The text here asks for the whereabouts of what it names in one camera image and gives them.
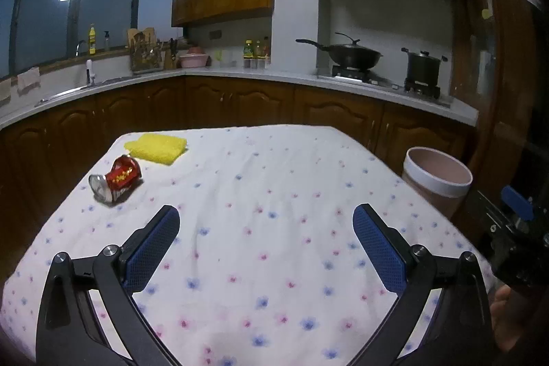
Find dark wooden door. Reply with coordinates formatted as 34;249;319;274
450;0;549;197

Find floral white tablecloth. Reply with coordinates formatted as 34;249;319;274
0;125;500;366

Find white and pink waste bin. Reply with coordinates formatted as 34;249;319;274
402;147;474;221

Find person's right hand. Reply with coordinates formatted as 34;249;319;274
490;286;535;353

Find black wok with lid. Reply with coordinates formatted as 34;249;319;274
295;32;384;69

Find knife block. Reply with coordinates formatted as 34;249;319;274
165;38;179;70

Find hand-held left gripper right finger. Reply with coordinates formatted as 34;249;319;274
347;202;495;366

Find yellow cloth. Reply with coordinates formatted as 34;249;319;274
124;133;188;167

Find crushed red can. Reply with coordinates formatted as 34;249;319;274
88;154;142;205

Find wooden base cabinets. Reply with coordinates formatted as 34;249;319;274
0;75;478;223

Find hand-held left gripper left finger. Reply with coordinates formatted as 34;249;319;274
35;204;181;366

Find gas stove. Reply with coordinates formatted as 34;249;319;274
317;65;452;106

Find white kitchen countertop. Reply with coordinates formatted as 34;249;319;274
0;63;479;132

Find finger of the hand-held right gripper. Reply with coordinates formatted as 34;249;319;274
502;185;535;222

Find pink basin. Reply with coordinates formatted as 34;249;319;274
177;52;210;69

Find large window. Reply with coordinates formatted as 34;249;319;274
0;0;171;80

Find black stock pot with lid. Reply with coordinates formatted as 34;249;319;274
401;47;448;82

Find wire dish rack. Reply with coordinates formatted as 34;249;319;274
127;27;166;75

